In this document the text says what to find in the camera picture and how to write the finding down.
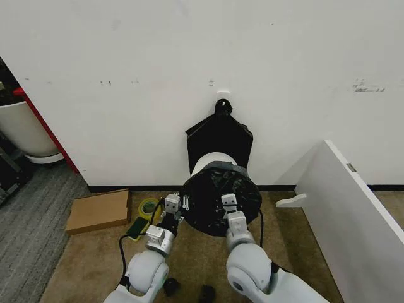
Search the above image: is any black garbage bag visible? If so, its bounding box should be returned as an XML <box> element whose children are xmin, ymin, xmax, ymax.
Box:
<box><xmin>184</xmin><ymin>98</ymin><xmax>255</xmax><ymax>177</ymax></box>
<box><xmin>182</xmin><ymin>160</ymin><xmax>263</xmax><ymax>236</ymax></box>

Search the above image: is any white round trash bin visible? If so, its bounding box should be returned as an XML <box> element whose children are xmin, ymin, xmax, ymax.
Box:
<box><xmin>190</xmin><ymin>151</ymin><xmax>241</xmax><ymax>178</ymax></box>

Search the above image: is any flat black garbage bag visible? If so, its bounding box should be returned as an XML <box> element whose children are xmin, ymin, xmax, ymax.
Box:
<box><xmin>184</xmin><ymin>98</ymin><xmax>255</xmax><ymax>177</ymax></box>

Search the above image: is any yellow tape roll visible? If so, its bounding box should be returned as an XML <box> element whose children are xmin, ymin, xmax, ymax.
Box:
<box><xmin>138</xmin><ymin>198</ymin><xmax>160</xmax><ymax>219</ymax></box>

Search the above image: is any green and yellow sponge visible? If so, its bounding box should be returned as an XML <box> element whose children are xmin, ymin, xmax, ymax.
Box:
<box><xmin>125</xmin><ymin>218</ymin><xmax>150</xmax><ymax>243</ymax></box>

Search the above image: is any white curved board foot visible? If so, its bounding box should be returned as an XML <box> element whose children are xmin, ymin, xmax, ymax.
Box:
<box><xmin>275</xmin><ymin>193</ymin><xmax>307</xmax><ymax>210</ymax></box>

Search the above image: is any flat brown cardboard box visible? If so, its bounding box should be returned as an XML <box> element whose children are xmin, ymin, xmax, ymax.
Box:
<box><xmin>64</xmin><ymin>188</ymin><xmax>134</xmax><ymax>235</ymax></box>

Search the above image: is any large white board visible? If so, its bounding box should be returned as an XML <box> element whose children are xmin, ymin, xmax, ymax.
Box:
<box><xmin>293</xmin><ymin>139</ymin><xmax>404</xmax><ymax>303</ymax></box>

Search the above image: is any white pot saucer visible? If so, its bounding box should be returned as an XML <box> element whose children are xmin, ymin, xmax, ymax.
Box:
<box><xmin>24</xmin><ymin>151</ymin><xmax>66</xmax><ymax>165</ymax></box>

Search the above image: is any black equipment case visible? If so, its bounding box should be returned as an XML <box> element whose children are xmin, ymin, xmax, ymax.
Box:
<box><xmin>0</xmin><ymin>131</ymin><xmax>35</xmax><ymax>206</ymax></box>

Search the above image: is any white plant pot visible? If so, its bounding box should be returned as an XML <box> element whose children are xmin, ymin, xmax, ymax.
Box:
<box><xmin>0</xmin><ymin>100</ymin><xmax>62</xmax><ymax>158</ymax></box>

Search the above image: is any dark potted plant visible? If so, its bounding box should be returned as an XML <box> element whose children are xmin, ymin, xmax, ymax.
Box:
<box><xmin>0</xmin><ymin>56</ymin><xmax>25</xmax><ymax>105</ymax></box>

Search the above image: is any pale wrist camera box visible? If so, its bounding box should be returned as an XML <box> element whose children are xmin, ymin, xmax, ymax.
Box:
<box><xmin>164</xmin><ymin>193</ymin><xmax>181</xmax><ymax>217</ymax></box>
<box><xmin>220</xmin><ymin>193</ymin><xmax>237</xmax><ymax>208</ymax></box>

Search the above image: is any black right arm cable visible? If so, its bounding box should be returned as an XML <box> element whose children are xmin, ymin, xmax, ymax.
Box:
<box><xmin>258</xmin><ymin>209</ymin><xmax>281</xmax><ymax>276</ymax></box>

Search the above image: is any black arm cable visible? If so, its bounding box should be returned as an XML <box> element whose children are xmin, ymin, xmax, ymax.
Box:
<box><xmin>258</xmin><ymin>209</ymin><xmax>281</xmax><ymax>276</ymax></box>
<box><xmin>118</xmin><ymin>200</ymin><xmax>165</xmax><ymax>285</ymax></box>

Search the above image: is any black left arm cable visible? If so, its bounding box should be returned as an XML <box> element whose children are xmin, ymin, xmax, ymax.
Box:
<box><xmin>118</xmin><ymin>200</ymin><xmax>165</xmax><ymax>285</ymax></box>

